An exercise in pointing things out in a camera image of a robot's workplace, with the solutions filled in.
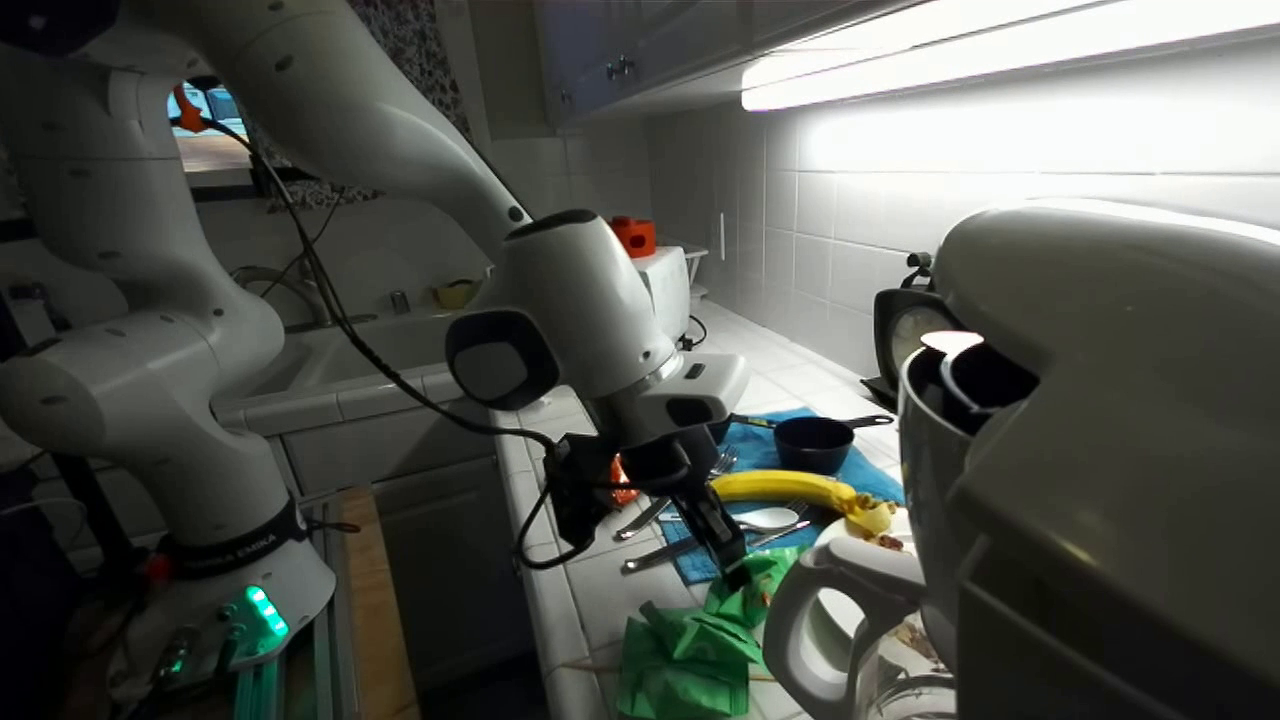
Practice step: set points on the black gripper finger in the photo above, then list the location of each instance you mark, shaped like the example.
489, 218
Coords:
716, 542

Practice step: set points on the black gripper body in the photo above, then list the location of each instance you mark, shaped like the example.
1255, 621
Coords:
681, 463

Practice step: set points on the green cloth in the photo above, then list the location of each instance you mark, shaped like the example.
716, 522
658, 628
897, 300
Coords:
666, 686
774, 573
712, 632

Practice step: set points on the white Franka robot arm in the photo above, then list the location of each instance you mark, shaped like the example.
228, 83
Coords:
132, 384

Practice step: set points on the blue towel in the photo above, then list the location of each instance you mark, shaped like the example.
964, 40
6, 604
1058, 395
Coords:
754, 453

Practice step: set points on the white plastic spoon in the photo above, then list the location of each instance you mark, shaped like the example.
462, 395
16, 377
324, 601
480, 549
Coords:
774, 516

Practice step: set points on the yellow banana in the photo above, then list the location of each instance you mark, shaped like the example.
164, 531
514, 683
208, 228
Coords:
803, 486

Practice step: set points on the large black measuring cup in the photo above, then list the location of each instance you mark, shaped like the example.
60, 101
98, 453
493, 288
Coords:
812, 447

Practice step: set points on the white toaster oven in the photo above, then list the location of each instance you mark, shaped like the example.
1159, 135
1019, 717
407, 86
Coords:
666, 292

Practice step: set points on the white lower cabinet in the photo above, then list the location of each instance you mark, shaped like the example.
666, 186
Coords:
427, 573

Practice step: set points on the white cabinet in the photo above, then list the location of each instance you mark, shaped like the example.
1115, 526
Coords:
427, 573
641, 52

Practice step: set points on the small yellow green dish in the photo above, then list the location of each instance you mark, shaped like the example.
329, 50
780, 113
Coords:
453, 292

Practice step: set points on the wooden board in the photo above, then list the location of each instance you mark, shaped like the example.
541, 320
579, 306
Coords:
373, 627

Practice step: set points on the white upper cabinet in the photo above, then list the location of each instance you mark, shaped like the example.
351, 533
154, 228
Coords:
641, 52

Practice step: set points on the large grey kitchen appliance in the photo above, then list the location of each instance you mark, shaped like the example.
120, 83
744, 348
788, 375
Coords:
1135, 401

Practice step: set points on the under-cabinet light strip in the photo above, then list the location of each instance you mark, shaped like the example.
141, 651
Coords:
1001, 52

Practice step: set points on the small bright window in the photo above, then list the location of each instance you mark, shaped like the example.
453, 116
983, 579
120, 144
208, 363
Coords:
212, 142

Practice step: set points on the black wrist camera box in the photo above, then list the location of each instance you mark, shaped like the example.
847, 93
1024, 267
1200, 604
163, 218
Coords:
583, 486

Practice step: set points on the white wall outlet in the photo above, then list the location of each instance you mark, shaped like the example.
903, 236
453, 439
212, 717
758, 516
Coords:
723, 236

